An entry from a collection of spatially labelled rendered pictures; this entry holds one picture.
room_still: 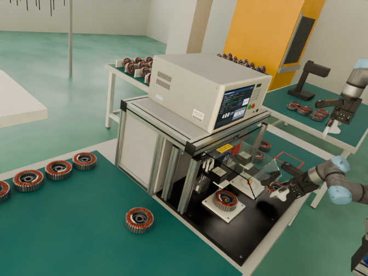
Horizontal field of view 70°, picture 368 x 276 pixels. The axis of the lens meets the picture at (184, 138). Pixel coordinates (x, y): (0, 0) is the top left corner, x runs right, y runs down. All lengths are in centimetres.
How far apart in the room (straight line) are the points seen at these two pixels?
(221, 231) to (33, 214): 74
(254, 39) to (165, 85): 380
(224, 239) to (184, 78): 68
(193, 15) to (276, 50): 153
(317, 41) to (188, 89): 549
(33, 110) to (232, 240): 86
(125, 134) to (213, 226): 58
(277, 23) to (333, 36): 191
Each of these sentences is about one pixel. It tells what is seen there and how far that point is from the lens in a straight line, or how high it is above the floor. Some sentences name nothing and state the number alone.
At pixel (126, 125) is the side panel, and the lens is 125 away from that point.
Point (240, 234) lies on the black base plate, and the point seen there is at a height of 77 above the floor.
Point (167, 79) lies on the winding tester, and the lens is 118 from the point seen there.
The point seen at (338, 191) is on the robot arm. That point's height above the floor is 106.
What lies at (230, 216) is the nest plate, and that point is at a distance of 123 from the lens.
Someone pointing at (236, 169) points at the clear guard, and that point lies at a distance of 101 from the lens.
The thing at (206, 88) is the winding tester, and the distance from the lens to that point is 105.
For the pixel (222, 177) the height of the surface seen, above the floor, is 92.
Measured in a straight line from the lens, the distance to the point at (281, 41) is 471.
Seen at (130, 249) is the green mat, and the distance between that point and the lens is 106.
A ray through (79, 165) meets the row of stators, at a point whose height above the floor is 78.
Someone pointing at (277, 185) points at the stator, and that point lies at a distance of 144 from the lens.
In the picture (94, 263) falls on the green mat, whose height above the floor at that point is 75.
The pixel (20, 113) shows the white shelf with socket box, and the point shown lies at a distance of 87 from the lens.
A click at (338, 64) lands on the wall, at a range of 637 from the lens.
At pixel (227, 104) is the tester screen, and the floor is 124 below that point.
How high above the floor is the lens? 160
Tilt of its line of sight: 29 degrees down
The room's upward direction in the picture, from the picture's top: 14 degrees clockwise
